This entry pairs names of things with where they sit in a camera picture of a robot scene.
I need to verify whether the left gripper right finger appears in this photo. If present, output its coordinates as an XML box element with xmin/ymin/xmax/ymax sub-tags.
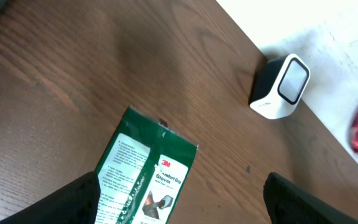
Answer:
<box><xmin>263</xmin><ymin>172</ymin><xmax>358</xmax><ymax>224</ymax></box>

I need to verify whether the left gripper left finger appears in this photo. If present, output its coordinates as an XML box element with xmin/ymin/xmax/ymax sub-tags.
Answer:
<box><xmin>0</xmin><ymin>171</ymin><xmax>101</xmax><ymax>224</ymax></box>

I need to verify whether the green white packet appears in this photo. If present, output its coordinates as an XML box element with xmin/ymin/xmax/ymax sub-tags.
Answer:
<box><xmin>95</xmin><ymin>106</ymin><xmax>198</xmax><ymax>224</ymax></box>

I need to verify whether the white barcode scanner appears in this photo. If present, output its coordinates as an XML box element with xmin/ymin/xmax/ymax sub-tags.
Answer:
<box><xmin>249</xmin><ymin>54</ymin><xmax>311</xmax><ymax>119</ymax></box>

